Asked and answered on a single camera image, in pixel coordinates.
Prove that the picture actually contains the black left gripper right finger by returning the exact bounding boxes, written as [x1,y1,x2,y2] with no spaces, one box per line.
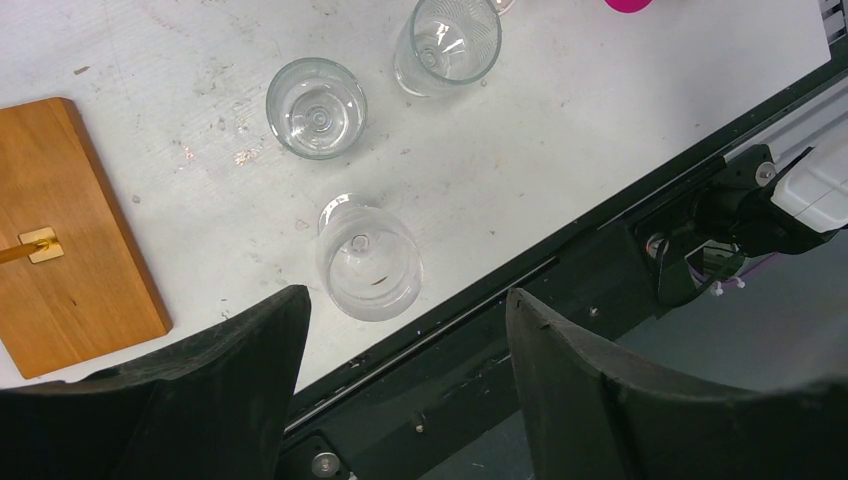
[506,289,847,479]

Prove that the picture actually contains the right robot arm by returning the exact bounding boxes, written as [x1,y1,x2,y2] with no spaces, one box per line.
[654,126,847,309]

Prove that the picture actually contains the gold rack with wooden base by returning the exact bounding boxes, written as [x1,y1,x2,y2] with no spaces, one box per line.
[1,97,173,380]

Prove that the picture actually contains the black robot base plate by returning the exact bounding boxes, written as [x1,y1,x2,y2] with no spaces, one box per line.
[277,33,847,479]

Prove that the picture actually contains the pink wine glass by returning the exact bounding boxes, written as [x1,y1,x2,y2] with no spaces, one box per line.
[605,0,652,14]

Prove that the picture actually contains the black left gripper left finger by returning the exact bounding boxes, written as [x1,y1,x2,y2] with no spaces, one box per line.
[1,285,311,479]

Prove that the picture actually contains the clear glass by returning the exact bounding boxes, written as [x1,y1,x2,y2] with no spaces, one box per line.
[265,57,368,161]

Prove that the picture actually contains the clear champagne flute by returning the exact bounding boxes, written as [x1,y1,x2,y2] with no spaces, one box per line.
[491,0,515,16]

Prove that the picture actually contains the clear glass silver rack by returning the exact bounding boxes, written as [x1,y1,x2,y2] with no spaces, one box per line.
[316,193,423,322]

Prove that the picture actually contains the clear etched goblet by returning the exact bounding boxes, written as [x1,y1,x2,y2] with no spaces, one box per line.
[393,0,503,98]

